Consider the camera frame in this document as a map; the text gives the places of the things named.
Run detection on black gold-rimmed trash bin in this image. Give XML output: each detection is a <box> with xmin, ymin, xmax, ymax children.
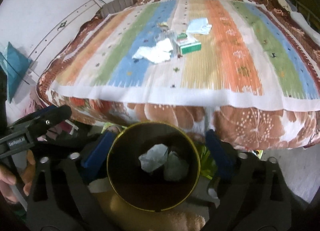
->
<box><xmin>107</xmin><ymin>122</ymin><xmax>200</xmax><ymax>212</ymax></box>

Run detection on metal bed rail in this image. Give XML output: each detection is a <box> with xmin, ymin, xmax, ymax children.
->
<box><xmin>289</xmin><ymin>0</ymin><xmax>319</xmax><ymax>24</ymax></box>

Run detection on teal plastic bag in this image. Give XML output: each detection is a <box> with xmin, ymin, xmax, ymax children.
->
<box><xmin>1</xmin><ymin>42</ymin><xmax>32</xmax><ymax>103</ymax></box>

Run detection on grey striped pillow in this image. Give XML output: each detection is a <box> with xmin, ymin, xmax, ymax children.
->
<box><xmin>97</xmin><ymin>0</ymin><xmax>137</xmax><ymax>18</ymax></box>

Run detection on person's left hand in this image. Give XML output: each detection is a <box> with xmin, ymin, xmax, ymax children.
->
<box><xmin>1</xmin><ymin>150</ymin><xmax>36</xmax><ymax>204</ymax></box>

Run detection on clear plastic blister packaging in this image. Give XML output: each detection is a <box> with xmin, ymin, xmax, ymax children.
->
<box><xmin>155</xmin><ymin>30</ymin><xmax>178</xmax><ymax>55</ymax></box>

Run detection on green white medicine box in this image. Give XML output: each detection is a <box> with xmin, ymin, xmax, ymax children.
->
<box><xmin>176</xmin><ymin>33</ymin><xmax>202</xmax><ymax>55</ymax></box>

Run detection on striped multicolour bed mat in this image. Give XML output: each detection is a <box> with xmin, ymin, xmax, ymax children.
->
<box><xmin>49</xmin><ymin>0</ymin><xmax>319</xmax><ymax>111</ymax></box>

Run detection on white wooden headboard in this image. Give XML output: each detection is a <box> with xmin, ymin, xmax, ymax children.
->
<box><xmin>24</xmin><ymin>0</ymin><xmax>102</xmax><ymax>85</ymax></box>

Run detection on brown floral blanket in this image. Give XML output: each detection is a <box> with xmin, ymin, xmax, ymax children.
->
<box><xmin>37</xmin><ymin>0</ymin><xmax>319</xmax><ymax>150</ymax></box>

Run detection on white tissue paper sheets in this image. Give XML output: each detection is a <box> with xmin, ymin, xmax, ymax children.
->
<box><xmin>132</xmin><ymin>38</ymin><xmax>173</xmax><ymax>64</ymax></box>

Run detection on yellow snack wrapper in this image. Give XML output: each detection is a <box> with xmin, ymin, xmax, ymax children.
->
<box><xmin>157</xmin><ymin>22</ymin><xmax>168</xmax><ymax>28</ymax></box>

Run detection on clear plastic bag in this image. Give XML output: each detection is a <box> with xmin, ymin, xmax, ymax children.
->
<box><xmin>164</xmin><ymin>151</ymin><xmax>189</xmax><ymax>181</ymax></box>

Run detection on white folded cloth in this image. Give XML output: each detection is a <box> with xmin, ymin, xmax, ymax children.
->
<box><xmin>290</xmin><ymin>11</ymin><xmax>319</xmax><ymax>45</ymax></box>

